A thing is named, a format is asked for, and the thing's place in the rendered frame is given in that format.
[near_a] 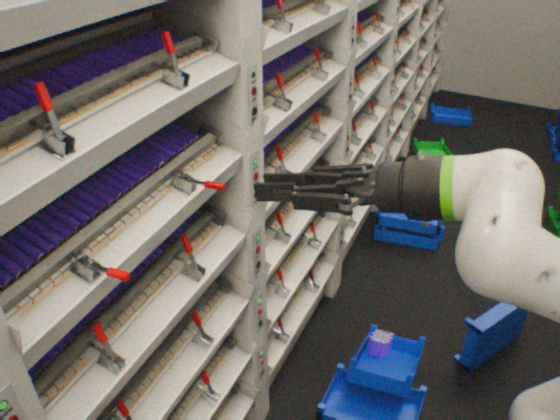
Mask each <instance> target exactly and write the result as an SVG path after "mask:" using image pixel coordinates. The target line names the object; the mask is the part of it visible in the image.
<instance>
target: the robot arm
mask: <svg viewBox="0 0 560 420"><path fill-rule="evenodd" d="M263 178H264V182H256V183H255V184H254V189H255V194H256V198H257V201H258V202H292V204H293V209H295V210H307V211H321V212H334V213H340V214H343V215H346V216H349V215H352V214H353V211H352V208H354V207H356V206H358V205H359V206H367V205H373V204H374V205H375V206H376V207H377V208H378V210H379V211H380V212H381V213H398V214H404V213H405V215H406V217H407V218H408V219H409V220H414V221H422V222H423V227H429V226H430V224H429V221H433V220H437V221H463V222H462V226H461V229H460V232H459V235H458V238H457V241H456V245H455V262H456V266H457V269H458V273H459V275H460V277H461V278H462V280H463V281H464V282H465V284H466V285H467V286H468V287H470V288H471V290H472V291H474V292H475V293H477V294H480V295H482V296H485V297H487V298H490V299H492V300H499V301H501V302H504V303H506V304H509V305H514V306H516V307H518V308H521V309H523V310H528V311H530V312H533V313H535V314H537V315H542V316H544V317H546V318H548V319H550V320H551V319H552V320H554V321H556V322H558V323H560V238H558V237H557V236H555V235H552V234H551V233H549V232H547V231H546V230H545V229H543V228H542V225H541V222H542V203H543V199H544V193H545V184H544V180H543V176H542V174H541V170H540V168H539V167H538V166H537V164H536V163H535V162H534V160H532V159H530V158H529V157H527V155H525V154H523V153H521V152H518V151H514V150H511V149H507V148H504V149H497V150H494V151H490V152H486V153H482V154H481V153H477V154H470V155H461V156H441V155H426V156H423V155H422V152H418V155H417V156H408V157H407V158H406V160H405V162H390V161H384V162H381V163H380V164H379V165H378V167H377V169H376V170H373V163H372V162H367V163H362V164H353V165H336V166H319V167H314V168H313V171H307V172H305V173H265V174H264V175H263ZM342 191H343V192H342ZM508 420H560V376H559V377H556V378H554V379H552V380H550V381H547V382H545V383H543V384H541V385H539V386H536V387H533V388H531V389H528V390H526V391H525V392H523V393H521V394H520V395H518V396H517V397H516V399H515V400H514V402H513V404H512V406H511V407H510V412H509V416H508Z"/></svg>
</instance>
